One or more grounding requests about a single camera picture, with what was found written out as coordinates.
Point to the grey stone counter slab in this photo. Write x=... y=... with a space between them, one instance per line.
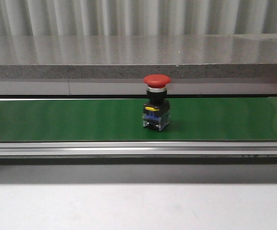
x=242 y=64

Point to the green conveyor belt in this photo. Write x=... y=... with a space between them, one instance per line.
x=121 y=120

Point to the white pleated curtain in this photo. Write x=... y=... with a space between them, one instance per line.
x=137 y=17

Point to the aluminium conveyor front rail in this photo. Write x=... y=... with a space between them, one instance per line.
x=134 y=152

